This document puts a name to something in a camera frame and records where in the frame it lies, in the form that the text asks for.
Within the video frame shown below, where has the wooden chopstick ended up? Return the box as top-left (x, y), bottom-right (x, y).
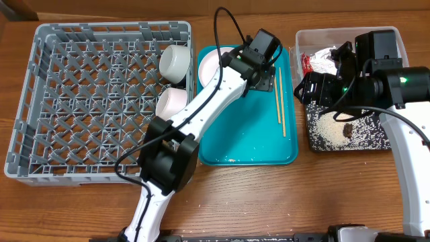
top-left (279, 67), bottom-right (286, 138)
top-left (273, 68), bottom-right (281, 124)

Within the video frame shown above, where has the white tissue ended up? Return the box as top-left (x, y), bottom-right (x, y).
top-left (309, 46), bottom-right (337, 75)

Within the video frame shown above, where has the red snack wrapper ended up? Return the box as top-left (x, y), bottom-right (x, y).
top-left (301, 53), bottom-right (313, 76)

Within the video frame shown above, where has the brown food scrap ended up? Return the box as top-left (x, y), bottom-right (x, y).
top-left (343, 123), bottom-right (353, 138)

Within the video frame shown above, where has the large white plate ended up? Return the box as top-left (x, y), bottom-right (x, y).
top-left (198, 46), bottom-right (219, 89)

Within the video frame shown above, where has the grey bowl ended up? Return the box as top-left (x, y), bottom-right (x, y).
top-left (159, 45), bottom-right (191, 84)

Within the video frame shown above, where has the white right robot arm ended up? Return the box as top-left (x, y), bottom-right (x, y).
top-left (294, 28), bottom-right (429, 242)

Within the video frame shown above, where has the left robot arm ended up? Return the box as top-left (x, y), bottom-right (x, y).
top-left (118, 29), bottom-right (283, 241)

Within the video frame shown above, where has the teal serving tray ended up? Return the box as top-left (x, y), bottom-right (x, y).
top-left (198, 49), bottom-right (298, 166)

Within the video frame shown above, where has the clear plastic bin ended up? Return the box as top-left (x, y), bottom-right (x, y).
top-left (294, 27), bottom-right (409, 104)

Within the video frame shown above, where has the black tray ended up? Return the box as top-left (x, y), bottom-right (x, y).
top-left (304, 102), bottom-right (391, 152)

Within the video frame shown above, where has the grey plastic dish rack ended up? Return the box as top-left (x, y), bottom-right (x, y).
top-left (4, 21), bottom-right (194, 186)

